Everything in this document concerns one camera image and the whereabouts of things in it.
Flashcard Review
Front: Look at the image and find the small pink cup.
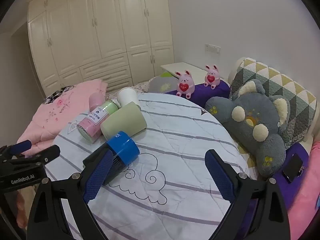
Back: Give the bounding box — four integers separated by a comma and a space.
89, 92, 106, 112

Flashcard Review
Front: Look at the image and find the pink and green labelled bottle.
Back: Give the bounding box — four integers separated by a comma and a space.
77, 99, 119, 144

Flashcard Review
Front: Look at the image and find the purple pillow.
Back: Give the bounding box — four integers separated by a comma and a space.
164, 81, 231, 100
271, 142, 314, 212

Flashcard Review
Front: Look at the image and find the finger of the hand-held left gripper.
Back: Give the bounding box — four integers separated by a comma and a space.
0, 140, 32, 159
14, 145, 61, 168

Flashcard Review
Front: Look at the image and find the pink bunny toy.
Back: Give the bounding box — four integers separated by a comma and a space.
203, 64, 221, 90
174, 69, 195, 98

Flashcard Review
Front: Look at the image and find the pink floral blanket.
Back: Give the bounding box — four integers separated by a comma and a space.
16, 79, 108, 157

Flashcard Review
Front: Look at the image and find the grey plush animal pillow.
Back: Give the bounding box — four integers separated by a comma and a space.
204, 79, 292, 178

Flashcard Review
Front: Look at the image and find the dark floral cloth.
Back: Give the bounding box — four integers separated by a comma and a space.
43, 86, 77, 105

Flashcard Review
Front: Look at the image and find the pink cloth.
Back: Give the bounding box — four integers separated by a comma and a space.
286, 140, 320, 240

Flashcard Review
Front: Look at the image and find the white nightstand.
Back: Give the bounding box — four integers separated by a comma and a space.
160, 62, 209, 85

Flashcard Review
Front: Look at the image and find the white wall switch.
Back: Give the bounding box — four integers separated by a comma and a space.
205, 44, 221, 54

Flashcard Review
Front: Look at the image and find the white cup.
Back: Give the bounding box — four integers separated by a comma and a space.
117, 87, 141, 108

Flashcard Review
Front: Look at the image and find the black phone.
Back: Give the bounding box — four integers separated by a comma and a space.
282, 153, 305, 184

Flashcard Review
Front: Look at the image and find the blue and black cup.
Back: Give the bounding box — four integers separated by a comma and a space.
101, 131, 140, 186

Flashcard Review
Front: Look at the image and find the triangle patterned quilted pillow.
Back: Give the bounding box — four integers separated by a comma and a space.
229, 57, 317, 149

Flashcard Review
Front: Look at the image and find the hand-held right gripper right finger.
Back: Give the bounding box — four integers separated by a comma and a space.
204, 149, 298, 240

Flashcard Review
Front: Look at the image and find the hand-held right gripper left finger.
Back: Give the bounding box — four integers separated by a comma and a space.
26, 149, 114, 240

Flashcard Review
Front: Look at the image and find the green cup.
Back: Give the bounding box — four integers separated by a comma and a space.
100, 101, 147, 141

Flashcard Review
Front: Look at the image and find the floral bed sheet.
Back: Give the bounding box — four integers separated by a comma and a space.
104, 82, 153, 101

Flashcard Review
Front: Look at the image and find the grey and green cushion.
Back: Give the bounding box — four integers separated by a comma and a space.
148, 72, 179, 93

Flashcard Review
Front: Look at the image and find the cream wardrobe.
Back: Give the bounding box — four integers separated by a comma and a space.
27, 0, 175, 96

